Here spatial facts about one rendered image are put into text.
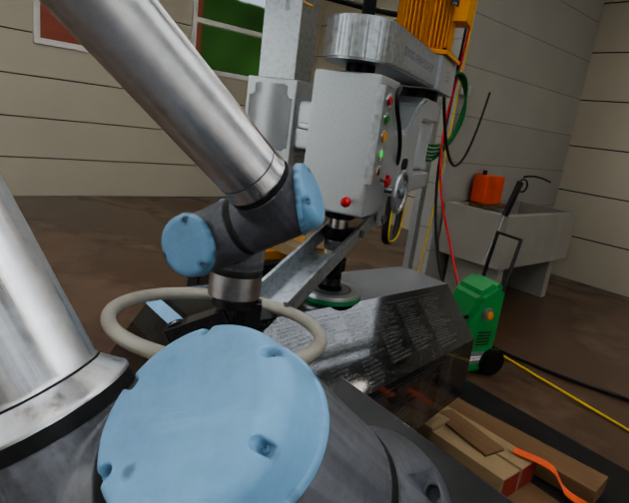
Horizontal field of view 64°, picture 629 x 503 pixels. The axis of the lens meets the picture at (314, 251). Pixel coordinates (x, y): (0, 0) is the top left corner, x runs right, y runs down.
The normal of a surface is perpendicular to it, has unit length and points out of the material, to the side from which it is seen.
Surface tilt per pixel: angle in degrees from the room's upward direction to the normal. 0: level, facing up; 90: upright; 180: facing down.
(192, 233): 89
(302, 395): 53
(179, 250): 89
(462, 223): 90
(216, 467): 43
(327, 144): 90
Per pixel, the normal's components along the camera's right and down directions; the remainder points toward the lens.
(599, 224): -0.76, 0.07
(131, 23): 0.51, 0.44
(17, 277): 0.81, -0.28
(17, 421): -0.06, -0.61
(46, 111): 0.64, 0.27
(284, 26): -0.39, 0.18
